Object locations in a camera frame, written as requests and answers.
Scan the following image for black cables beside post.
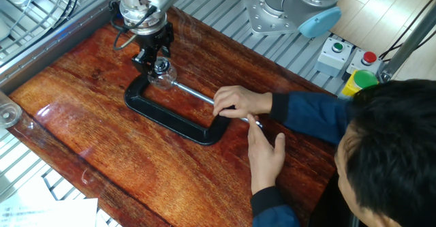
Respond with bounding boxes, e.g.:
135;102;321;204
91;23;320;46
377;0;436;61

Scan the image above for black table side panel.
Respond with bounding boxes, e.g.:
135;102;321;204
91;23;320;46
308;172;355;227

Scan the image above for small clear glass jar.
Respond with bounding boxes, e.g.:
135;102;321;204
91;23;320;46
147;65;178;91

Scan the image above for person's right forearm dark sleeve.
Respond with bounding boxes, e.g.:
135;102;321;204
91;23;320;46
268;91;355;145

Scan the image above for grey box with green button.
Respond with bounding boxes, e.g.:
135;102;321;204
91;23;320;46
313;37;354;78

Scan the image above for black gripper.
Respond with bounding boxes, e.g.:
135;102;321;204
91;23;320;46
131;21;175;76

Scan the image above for person's left hand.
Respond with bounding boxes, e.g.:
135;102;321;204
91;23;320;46
247;113;286;196

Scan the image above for black cable bundle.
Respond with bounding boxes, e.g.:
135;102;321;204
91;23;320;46
0;0;81;51

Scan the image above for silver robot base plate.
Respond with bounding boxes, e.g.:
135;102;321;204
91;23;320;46
243;0;300;37

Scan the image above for person's left forearm blue sleeve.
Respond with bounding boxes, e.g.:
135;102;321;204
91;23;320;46
250;185;301;227

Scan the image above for white printed paper sheets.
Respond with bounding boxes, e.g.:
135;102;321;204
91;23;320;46
0;198;100;227

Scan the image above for yellow box with green button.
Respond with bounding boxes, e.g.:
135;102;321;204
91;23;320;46
341;69;379;98

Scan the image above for black C-clamp with steel screw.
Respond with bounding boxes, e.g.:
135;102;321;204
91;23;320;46
123;74;263;146

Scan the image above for person's head black hair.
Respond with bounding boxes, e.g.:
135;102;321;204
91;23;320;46
334;78;436;227

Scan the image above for grey box with red button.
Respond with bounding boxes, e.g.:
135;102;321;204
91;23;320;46
346;48;384;76

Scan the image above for aluminium frame post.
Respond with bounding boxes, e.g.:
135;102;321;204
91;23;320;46
379;1;436;83

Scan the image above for person's right hand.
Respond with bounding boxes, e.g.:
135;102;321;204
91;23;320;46
212;85;273;119

